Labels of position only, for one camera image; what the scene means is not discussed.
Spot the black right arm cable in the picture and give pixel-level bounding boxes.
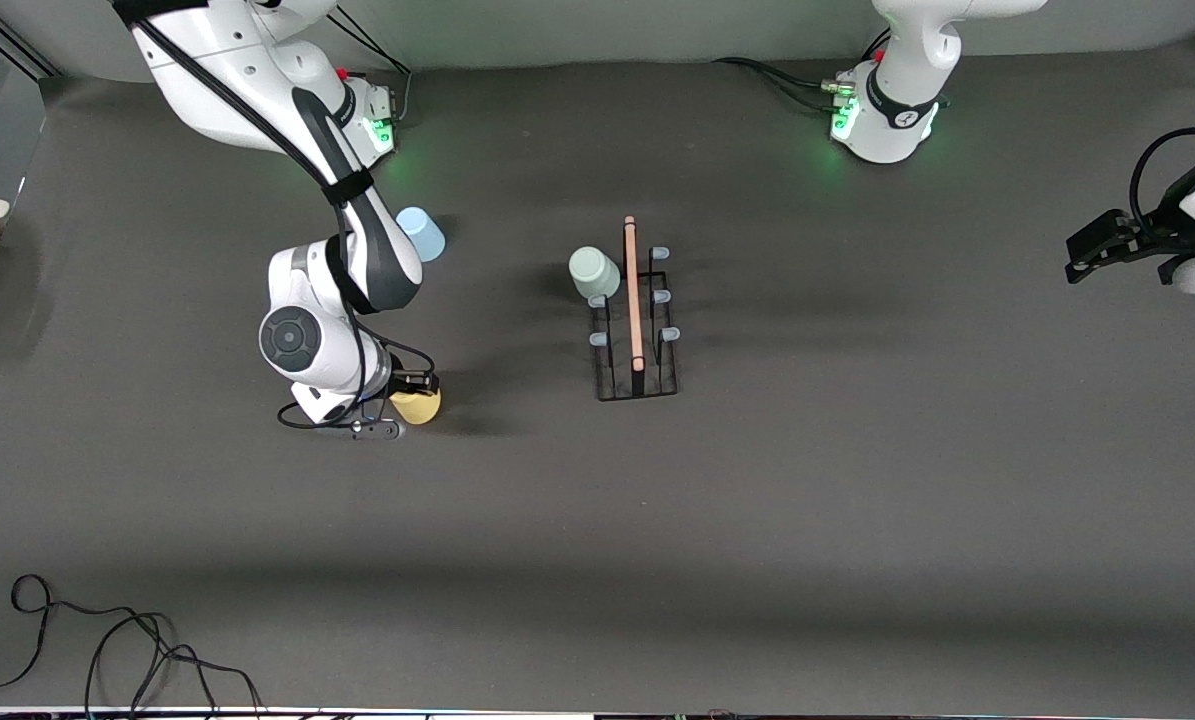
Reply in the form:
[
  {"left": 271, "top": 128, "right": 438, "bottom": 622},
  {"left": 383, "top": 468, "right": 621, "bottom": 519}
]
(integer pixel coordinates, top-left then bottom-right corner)
[{"left": 117, "top": 0, "right": 438, "bottom": 431}]

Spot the black base cable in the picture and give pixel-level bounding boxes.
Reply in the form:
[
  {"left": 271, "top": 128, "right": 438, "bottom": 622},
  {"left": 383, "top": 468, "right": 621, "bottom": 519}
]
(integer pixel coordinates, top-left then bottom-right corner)
[
  {"left": 712, "top": 57, "right": 853, "bottom": 113},
  {"left": 327, "top": 8, "right": 413, "bottom": 126}
]

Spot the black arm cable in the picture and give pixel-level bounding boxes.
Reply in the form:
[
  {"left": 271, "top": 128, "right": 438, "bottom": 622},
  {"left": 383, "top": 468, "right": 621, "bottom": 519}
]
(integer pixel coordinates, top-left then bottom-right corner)
[
  {"left": 1129, "top": 127, "right": 1195, "bottom": 236},
  {"left": 117, "top": 0, "right": 438, "bottom": 431}
]

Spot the pale green plastic cup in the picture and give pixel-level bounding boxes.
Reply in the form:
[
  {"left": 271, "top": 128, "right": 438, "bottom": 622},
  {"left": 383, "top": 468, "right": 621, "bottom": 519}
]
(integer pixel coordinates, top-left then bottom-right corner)
[{"left": 569, "top": 247, "right": 622, "bottom": 301}]

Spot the black right base cable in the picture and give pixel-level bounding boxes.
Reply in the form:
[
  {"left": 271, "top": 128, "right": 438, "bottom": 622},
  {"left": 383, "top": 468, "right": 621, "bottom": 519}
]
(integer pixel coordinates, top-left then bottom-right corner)
[{"left": 327, "top": 8, "right": 413, "bottom": 126}]

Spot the black left base cable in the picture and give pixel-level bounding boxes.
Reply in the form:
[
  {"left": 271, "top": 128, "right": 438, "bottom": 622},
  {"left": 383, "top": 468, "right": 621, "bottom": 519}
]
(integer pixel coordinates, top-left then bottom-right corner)
[{"left": 712, "top": 57, "right": 853, "bottom": 113}]

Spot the loose black table cable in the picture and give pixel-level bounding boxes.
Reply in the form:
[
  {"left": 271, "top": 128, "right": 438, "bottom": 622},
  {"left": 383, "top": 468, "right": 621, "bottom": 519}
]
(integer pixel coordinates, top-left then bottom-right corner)
[{"left": 0, "top": 573, "right": 263, "bottom": 720}]

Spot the black wire cup holder rack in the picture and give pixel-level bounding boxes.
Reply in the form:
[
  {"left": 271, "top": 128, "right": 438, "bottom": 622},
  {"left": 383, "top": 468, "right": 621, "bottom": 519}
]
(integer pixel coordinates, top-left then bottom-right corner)
[{"left": 587, "top": 215, "right": 682, "bottom": 403}]

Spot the light blue plastic cup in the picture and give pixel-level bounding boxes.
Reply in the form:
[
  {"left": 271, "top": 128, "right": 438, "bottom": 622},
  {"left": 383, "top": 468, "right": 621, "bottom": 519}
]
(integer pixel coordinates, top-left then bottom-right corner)
[{"left": 397, "top": 207, "right": 447, "bottom": 263}]

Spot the yellow plastic cup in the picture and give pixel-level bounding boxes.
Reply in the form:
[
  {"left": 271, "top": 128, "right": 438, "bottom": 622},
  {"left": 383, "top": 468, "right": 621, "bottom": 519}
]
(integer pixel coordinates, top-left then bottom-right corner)
[{"left": 389, "top": 388, "right": 443, "bottom": 426}]

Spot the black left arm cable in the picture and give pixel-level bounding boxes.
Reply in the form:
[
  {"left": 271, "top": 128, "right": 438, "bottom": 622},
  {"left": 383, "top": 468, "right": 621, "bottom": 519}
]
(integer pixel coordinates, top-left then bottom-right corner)
[{"left": 1129, "top": 127, "right": 1195, "bottom": 236}]

